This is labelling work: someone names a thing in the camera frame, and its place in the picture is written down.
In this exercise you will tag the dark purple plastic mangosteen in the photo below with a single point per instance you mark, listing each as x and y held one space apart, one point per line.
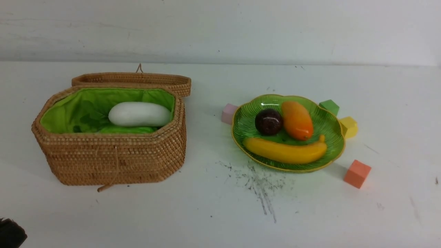
269 122

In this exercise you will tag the yellow plastic banana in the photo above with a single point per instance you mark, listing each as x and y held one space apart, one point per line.
284 153

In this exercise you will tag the orange yellow plastic mango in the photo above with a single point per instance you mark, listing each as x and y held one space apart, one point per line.
297 120

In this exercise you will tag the white plastic radish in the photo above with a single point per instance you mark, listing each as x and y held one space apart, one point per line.
131 114

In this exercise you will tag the green plastic cucumber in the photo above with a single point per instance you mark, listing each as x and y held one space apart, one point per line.
127 130

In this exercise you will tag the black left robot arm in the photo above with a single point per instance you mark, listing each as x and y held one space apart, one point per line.
11 234

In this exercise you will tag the pink foam cube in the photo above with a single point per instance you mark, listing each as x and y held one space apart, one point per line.
228 113

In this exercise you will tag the woven rattan basket lid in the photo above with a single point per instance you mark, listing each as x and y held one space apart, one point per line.
179 84

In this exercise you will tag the green glass leaf plate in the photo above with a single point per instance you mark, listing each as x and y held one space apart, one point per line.
324 123

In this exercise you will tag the green foam cube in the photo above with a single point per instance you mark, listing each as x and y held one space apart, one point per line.
330 106

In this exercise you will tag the yellow foam cube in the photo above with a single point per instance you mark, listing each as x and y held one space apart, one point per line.
349 127

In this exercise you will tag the woven rattan basket green lining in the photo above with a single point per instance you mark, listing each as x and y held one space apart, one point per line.
78 155

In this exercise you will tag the orange foam cube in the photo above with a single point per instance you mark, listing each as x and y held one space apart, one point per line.
357 173

